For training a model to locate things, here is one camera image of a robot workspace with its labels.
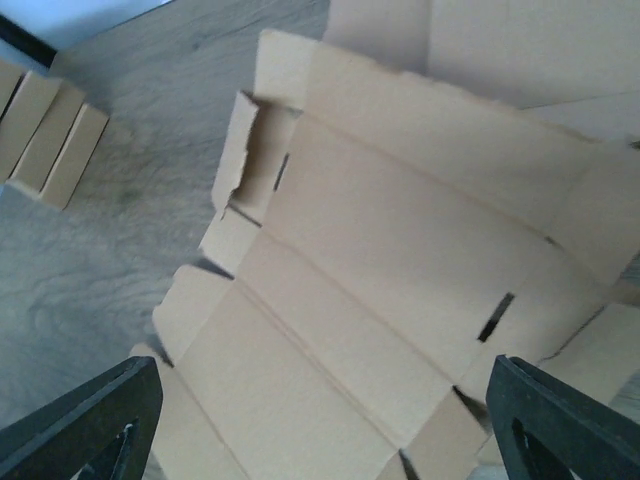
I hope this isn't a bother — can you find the folded cardboard box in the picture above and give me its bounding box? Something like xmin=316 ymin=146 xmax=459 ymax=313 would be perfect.
xmin=0 ymin=60 xmax=24 ymax=115
xmin=0 ymin=71 xmax=62 ymax=183
xmin=39 ymin=104 xmax=109 ymax=210
xmin=10 ymin=81 xmax=85 ymax=192

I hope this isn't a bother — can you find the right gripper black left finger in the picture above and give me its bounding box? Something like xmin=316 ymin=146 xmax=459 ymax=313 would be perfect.
xmin=1 ymin=356 xmax=163 ymax=479

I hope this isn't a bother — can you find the brown cardboard box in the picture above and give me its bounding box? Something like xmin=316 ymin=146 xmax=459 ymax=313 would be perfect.
xmin=152 ymin=30 xmax=639 ymax=479

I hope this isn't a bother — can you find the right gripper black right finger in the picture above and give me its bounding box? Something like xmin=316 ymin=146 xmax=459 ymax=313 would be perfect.
xmin=486 ymin=355 xmax=639 ymax=479

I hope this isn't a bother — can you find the pile of flat cardboard blanks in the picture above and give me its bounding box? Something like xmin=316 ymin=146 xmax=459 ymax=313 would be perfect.
xmin=322 ymin=0 xmax=640 ymax=111

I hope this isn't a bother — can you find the top folded cardboard box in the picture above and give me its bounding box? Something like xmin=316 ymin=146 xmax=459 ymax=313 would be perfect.
xmin=0 ymin=60 xmax=24 ymax=115

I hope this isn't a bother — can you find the left black corner frame post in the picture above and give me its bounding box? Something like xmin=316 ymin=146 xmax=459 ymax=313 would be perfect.
xmin=0 ymin=14 xmax=58 ymax=68

